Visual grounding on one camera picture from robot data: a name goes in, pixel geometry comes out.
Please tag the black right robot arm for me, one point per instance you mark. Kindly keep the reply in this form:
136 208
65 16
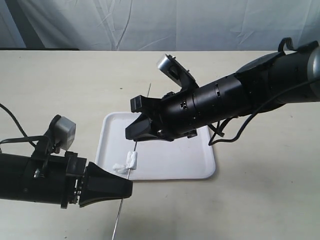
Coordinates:
289 75

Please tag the white marshmallow piece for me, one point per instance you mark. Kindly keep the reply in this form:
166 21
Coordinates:
131 160
120 168

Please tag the white fabric backdrop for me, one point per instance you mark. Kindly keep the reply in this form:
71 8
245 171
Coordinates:
157 25

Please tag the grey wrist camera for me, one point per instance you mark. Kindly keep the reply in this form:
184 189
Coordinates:
169 66
61 132

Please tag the thin metal skewer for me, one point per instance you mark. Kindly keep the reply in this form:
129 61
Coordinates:
128 172

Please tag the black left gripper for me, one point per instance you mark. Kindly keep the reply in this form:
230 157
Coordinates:
54 181

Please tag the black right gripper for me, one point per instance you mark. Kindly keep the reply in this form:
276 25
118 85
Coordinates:
169 118

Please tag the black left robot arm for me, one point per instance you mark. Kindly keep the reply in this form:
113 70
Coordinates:
11 170

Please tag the white plastic tray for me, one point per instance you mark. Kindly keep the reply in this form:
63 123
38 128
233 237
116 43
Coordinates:
181 159

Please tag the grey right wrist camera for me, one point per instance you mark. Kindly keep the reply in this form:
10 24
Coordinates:
169 66

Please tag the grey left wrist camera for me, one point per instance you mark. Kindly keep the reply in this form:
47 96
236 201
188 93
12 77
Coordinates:
61 132

